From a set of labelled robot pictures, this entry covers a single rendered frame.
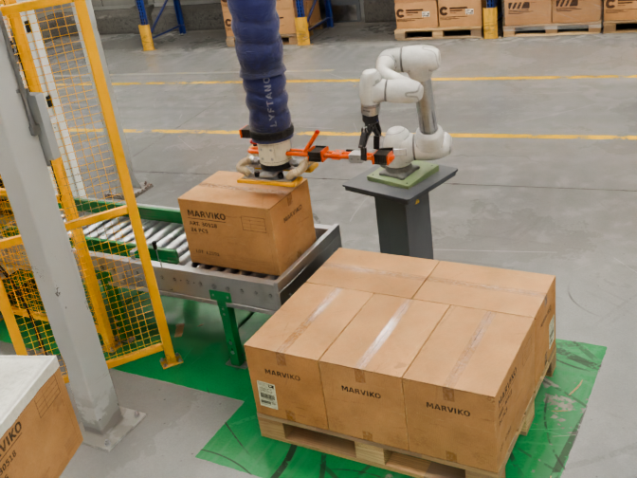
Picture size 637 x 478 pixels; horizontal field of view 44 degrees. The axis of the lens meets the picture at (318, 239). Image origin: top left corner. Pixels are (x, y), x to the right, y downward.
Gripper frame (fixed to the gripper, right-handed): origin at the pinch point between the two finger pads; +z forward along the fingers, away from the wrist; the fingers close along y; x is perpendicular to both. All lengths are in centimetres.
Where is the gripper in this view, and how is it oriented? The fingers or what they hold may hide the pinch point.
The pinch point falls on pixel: (370, 152)
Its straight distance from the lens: 389.4
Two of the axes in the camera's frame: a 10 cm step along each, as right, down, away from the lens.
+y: -5.1, 4.7, -7.2
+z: 0.3, 8.5, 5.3
